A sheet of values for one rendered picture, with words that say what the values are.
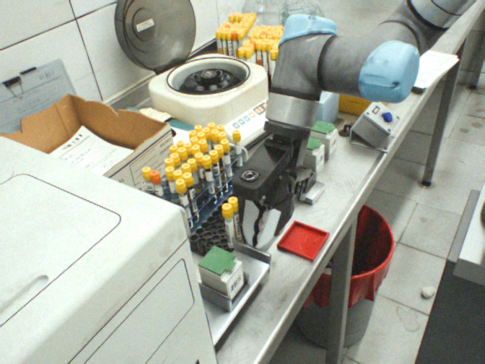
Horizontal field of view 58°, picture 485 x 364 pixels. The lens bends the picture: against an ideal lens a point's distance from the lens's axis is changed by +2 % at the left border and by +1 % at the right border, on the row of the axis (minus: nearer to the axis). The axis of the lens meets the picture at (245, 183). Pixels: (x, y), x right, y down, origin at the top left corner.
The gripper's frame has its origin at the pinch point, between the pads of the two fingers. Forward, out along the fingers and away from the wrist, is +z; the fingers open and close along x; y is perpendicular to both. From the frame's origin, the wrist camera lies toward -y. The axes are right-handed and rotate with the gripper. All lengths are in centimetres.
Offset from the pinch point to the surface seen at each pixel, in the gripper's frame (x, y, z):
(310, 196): -0.5, 18.4, -6.8
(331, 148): 1.7, 30.7, -15.1
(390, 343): -16, 93, 53
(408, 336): -20, 98, 50
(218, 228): 9.4, 3.7, 0.4
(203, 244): 9.6, 0.1, 2.5
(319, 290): 4, 60, 30
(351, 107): 5, 47, -24
